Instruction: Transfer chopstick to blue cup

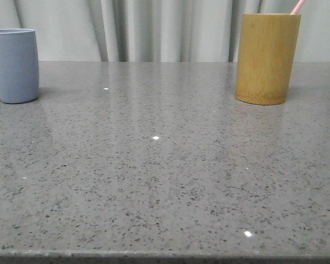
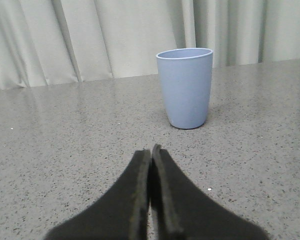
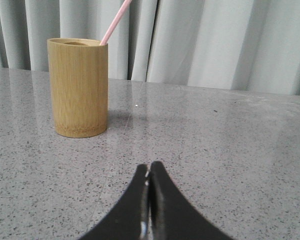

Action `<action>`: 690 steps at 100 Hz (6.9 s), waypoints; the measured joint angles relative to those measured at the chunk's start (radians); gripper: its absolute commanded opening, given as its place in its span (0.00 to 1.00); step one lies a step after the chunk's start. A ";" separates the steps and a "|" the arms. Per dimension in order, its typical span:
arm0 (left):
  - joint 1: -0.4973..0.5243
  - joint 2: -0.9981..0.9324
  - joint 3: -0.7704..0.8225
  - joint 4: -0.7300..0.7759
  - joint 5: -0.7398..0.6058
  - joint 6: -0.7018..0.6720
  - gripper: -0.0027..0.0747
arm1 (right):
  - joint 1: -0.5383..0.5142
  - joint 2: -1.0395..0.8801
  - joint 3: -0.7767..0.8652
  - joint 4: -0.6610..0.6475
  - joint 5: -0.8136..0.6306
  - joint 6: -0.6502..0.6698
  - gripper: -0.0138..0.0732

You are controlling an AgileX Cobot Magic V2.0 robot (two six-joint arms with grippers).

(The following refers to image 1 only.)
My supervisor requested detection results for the bamboo cylindrical holder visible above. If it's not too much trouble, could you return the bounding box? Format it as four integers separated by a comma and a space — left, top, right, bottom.
235, 13, 301, 106

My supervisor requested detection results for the grey-white curtain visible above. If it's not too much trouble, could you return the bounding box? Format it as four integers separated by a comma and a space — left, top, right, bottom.
0, 0, 330, 63

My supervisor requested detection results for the blue plastic cup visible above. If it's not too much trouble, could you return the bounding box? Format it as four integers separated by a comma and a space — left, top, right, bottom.
0, 28, 40, 104

